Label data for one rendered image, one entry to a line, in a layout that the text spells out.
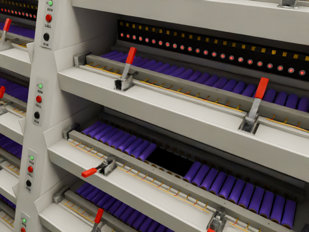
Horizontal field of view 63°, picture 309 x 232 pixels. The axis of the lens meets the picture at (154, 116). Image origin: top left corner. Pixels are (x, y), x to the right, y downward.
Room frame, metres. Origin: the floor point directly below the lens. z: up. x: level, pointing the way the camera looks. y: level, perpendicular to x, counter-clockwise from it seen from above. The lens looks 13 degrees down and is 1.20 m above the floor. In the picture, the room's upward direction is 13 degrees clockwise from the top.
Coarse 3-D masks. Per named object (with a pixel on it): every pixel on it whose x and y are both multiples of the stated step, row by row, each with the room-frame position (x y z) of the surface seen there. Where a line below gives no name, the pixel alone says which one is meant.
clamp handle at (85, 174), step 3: (105, 162) 0.52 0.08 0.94; (102, 165) 0.52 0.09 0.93; (105, 165) 0.52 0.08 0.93; (93, 168) 0.49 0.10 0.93; (96, 168) 0.50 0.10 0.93; (99, 168) 0.50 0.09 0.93; (102, 168) 0.51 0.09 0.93; (84, 171) 0.47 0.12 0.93; (87, 171) 0.48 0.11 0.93; (90, 171) 0.48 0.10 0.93; (93, 171) 0.48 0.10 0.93; (96, 171) 0.49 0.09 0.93; (81, 174) 0.47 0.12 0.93; (84, 174) 0.46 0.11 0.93; (87, 174) 0.47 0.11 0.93; (90, 174) 0.48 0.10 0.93; (84, 177) 0.46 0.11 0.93
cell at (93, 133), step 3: (99, 126) 0.67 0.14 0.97; (102, 126) 0.67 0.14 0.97; (105, 126) 0.68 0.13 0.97; (96, 129) 0.65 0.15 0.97; (99, 129) 0.66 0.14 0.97; (102, 129) 0.66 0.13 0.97; (90, 132) 0.64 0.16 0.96; (93, 132) 0.64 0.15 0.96; (96, 132) 0.65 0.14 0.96; (90, 135) 0.63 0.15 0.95; (93, 135) 0.64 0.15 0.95
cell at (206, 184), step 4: (212, 168) 0.54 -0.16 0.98; (212, 172) 0.53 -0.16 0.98; (216, 172) 0.53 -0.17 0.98; (208, 176) 0.52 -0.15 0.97; (212, 176) 0.52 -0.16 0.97; (204, 180) 0.51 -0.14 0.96; (208, 180) 0.50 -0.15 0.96; (212, 180) 0.51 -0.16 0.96; (204, 184) 0.49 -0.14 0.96; (208, 184) 0.50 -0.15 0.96; (208, 188) 0.49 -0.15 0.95
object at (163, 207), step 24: (72, 120) 0.66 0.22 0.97; (96, 120) 0.73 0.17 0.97; (48, 144) 0.60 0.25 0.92; (72, 144) 0.62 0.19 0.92; (192, 144) 0.61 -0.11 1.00; (72, 168) 0.57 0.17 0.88; (264, 168) 0.53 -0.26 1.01; (120, 192) 0.50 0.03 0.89; (144, 192) 0.48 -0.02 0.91; (168, 216) 0.44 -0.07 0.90; (192, 216) 0.44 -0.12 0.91
